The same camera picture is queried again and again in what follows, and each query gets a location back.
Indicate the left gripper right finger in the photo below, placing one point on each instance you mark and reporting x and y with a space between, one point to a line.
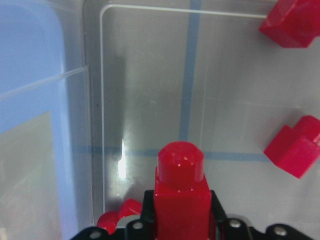
217 212

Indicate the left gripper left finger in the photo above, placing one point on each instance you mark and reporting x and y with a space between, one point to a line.
148 209

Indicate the blue plastic tray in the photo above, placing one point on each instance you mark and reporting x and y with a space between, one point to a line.
45 163

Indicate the clear plastic storage box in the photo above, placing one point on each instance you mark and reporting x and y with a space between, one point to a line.
161 71

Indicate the red block top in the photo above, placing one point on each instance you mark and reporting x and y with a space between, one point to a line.
293 23

